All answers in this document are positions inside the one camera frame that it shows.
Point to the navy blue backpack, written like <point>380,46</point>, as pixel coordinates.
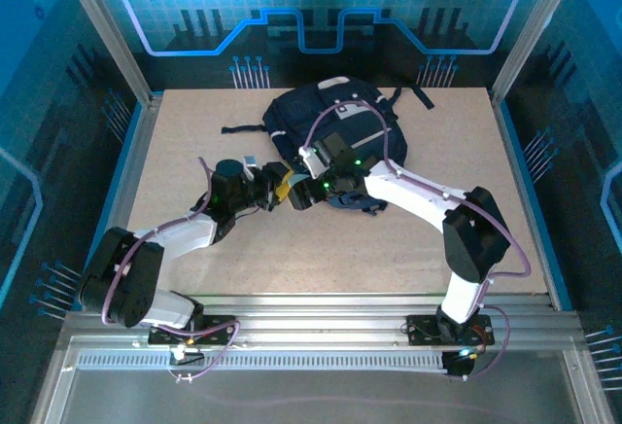
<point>311,108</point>

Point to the black electronics box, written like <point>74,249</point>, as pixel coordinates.
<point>459,365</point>

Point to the aluminium side rail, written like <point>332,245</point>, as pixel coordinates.
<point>126,200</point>
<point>527,200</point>

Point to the aluminium front rail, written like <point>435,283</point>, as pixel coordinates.
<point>316,317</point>

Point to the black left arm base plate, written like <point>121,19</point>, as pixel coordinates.
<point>218,334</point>

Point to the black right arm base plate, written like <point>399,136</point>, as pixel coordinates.
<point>423,329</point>

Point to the aluminium frame post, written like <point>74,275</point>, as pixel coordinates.
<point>528,40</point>
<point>113,40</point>

